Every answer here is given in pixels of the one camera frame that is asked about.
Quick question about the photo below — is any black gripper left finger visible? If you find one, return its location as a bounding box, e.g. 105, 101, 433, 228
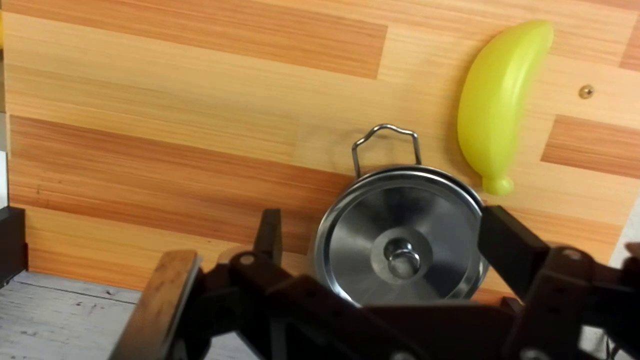
217, 208, 348, 337

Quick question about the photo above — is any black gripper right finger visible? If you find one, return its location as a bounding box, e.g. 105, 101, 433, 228
477, 205, 596, 337

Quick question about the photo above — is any butcher block wooden counter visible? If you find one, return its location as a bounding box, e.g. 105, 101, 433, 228
0, 0, 640, 302

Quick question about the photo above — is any silver pot lid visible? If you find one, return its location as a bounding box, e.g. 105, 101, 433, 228
308, 123, 492, 296

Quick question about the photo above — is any yellow-green toy banana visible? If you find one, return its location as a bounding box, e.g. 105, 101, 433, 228
456, 19, 555, 198

